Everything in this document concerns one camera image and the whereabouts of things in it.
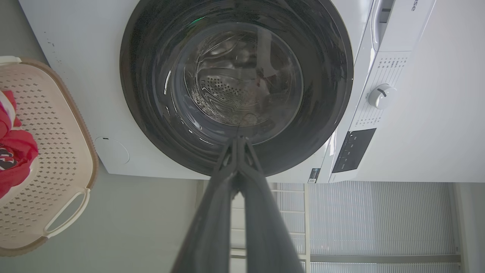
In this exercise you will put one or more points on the dark round washer door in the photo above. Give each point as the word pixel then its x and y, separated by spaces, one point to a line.
pixel 237 76

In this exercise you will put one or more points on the white front-load washing machine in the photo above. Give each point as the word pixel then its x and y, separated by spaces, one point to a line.
pixel 416 113

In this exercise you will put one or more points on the red garment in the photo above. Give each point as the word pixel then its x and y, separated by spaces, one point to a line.
pixel 13 151

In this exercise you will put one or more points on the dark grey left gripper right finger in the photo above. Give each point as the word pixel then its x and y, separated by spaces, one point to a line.
pixel 265 227

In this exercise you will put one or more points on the white program dial knob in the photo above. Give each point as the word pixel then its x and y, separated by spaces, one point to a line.
pixel 381 96

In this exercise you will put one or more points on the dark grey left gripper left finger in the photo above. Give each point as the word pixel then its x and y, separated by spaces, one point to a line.
pixel 212 223

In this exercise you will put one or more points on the white detergent drawer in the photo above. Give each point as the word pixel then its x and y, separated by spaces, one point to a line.
pixel 401 22

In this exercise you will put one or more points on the beige perforated laundry basket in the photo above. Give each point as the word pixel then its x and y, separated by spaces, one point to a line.
pixel 53 159

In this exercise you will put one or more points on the black control display panel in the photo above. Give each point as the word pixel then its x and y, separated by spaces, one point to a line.
pixel 354 150

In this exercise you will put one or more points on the round white filter cover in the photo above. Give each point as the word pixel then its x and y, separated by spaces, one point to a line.
pixel 112 150

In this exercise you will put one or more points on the white window blind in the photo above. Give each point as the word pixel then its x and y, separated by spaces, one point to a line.
pixel 379 220

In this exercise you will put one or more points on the black energy label sticker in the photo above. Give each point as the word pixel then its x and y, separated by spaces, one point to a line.
pixel 314 175

